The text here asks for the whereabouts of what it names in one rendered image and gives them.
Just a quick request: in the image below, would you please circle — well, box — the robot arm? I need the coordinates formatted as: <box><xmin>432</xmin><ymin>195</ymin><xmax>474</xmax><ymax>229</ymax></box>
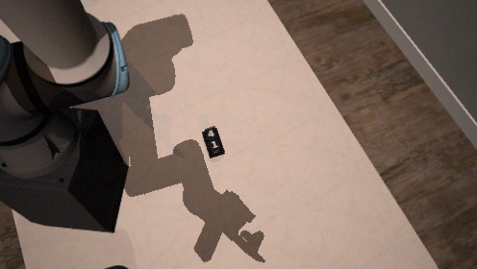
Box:
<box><xmin>0</xmin><ymin>0</ymin><xmax>130</xmax><ymax>179</ymax></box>

